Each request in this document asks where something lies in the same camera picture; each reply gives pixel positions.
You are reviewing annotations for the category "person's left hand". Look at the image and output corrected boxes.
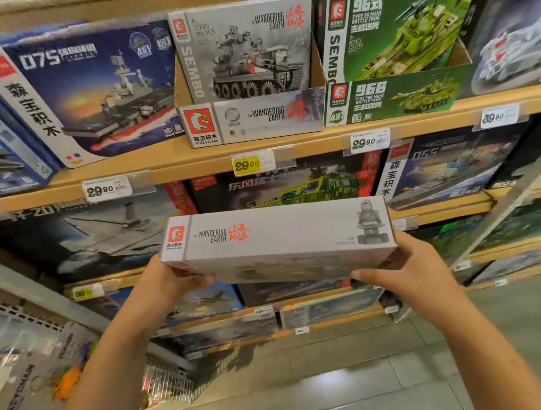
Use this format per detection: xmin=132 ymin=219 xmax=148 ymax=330
xmin=118 ymin=249 xmax=216 ymax=339

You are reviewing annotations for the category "person's right hand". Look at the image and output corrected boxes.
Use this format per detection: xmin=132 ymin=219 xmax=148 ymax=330
xmin=351 ymin=226 xmax=475 ymax=335

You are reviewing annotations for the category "orange toy packet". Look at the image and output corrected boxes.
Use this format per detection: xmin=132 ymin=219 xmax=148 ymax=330
xmin=46 ymin=359 xmax=90 ymax=402

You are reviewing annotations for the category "grey Wandering Earth box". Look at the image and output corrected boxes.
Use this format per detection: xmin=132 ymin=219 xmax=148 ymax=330
xmin=161 ymin=196 xmax=398 ymax=284

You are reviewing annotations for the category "row of blue jet boxes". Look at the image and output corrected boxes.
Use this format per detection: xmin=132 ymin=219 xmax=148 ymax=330
xmin=0 ymin=110 xmax=60 ymax=197

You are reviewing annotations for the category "row of green tank boxes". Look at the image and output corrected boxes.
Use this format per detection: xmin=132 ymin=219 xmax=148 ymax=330
xmin=314 ymin=0 xmax=475 ymax=86

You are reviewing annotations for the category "row of Challenger tank boxes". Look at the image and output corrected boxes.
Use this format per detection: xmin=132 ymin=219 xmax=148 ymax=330
xmin=460 ymin=0 xmax=541 ymax=98

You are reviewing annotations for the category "wooden shelf unit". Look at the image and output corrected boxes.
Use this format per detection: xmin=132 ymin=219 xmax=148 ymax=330
xmin=0 ymin=0 xmax=541 ymax=364

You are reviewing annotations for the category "grey display carton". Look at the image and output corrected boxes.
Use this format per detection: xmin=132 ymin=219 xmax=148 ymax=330
xmin=173 ymin=38 xmax=329 ymax=150

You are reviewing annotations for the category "white wire display rack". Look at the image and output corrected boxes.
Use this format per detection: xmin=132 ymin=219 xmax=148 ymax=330
xmin=0 ymin=300 xmax=196 ymax=410

